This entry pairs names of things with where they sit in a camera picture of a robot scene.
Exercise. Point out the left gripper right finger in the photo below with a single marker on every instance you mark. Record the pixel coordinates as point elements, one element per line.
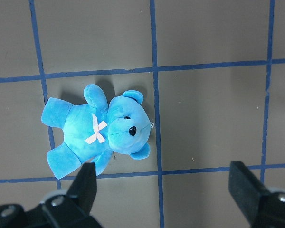
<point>262,207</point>

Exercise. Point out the blue teddy bear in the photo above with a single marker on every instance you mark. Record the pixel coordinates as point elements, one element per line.
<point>95,130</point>

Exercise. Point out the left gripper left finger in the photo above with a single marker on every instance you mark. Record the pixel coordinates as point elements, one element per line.
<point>72,209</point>

